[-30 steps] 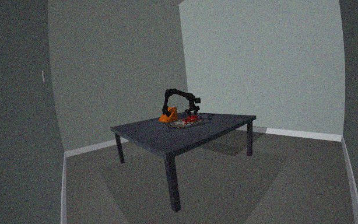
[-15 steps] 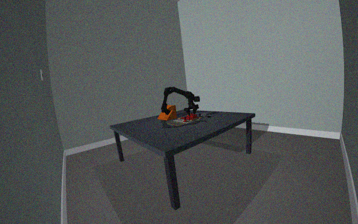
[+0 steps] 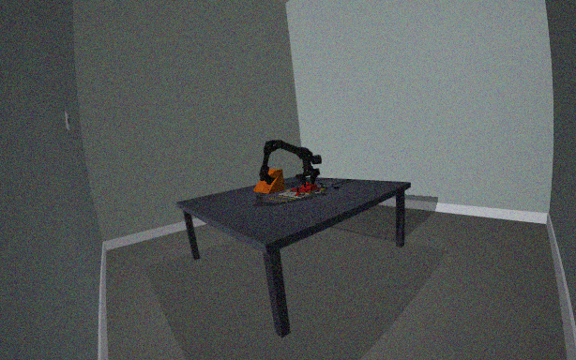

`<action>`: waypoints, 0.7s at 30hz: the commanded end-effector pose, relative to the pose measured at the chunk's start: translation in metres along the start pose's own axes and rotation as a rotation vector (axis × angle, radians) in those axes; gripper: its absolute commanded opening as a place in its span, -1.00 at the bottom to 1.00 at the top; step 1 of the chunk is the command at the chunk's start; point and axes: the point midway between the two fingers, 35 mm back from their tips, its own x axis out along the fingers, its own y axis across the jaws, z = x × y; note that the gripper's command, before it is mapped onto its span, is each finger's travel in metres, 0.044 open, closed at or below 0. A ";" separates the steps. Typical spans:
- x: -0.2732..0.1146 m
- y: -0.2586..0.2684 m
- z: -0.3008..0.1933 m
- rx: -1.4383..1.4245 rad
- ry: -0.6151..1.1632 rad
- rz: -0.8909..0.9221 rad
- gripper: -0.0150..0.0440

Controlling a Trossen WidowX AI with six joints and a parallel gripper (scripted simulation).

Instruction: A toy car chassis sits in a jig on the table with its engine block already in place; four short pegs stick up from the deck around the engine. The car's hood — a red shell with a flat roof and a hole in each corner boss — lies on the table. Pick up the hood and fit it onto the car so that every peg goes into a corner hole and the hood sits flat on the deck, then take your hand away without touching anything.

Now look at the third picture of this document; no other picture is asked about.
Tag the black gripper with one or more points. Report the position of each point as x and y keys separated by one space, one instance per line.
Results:
x=302 y=178

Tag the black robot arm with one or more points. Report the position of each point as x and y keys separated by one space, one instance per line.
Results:
x=302 y=152

